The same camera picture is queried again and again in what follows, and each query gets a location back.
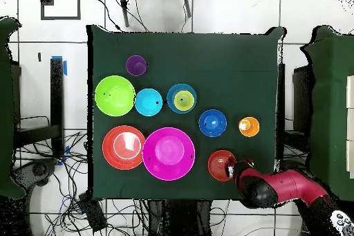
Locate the purple plastic cup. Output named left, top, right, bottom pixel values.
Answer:
left=125, top=55, right=148, bottom=77

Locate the large pink bowl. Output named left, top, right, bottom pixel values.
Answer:
left=142, top=127, right=196, bottom=181

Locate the black metal stand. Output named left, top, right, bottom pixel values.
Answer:
left=12, top=56, right=66, bottom=161

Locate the black floor cable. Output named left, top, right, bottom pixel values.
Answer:
left=92, top=0, right=123, bottom=32

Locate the yellow plastic cup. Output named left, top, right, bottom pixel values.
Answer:
left=173, top=89, right=195, bottom=111

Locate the small dark blue bowl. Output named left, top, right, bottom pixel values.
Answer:
left=198, top=109, right=228, bottom=138

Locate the black power strip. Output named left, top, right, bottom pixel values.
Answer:
left=78, top=192, right=108, bottom=233

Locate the orange plastic cup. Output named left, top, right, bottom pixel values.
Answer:
left=238, top=116, right=261, bottom=138

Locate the large red-orange bowl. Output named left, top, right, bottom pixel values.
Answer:
left=102, top=125, right=147, bottom=171

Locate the blue tape strip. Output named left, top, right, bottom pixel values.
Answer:
left=51, top=55, right=68, bottom=76

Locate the large lime green bowl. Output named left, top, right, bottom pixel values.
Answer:
left=94, top=75, right=137, bottom=117

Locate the small cyan bowl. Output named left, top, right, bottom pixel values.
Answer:
left=134, top=88, right=164, bottom=117

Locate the dark green table cloth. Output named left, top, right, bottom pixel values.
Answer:
left=86, top=24, right=287, bottom=202

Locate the medium blue bowl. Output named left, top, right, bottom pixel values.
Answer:
left=166, top=83, right=198, bottom=114

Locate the small orange bowl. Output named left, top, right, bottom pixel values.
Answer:
left=207, top=149, right=238, bottom=183

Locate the tangle of floor cables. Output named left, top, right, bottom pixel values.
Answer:
left=13, top=130, right=150, bottom=236

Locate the green covered side table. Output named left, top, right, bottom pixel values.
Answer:
left=299, top=24, right=354, bottom=202
left=0, top=16, right=27, bottom=200

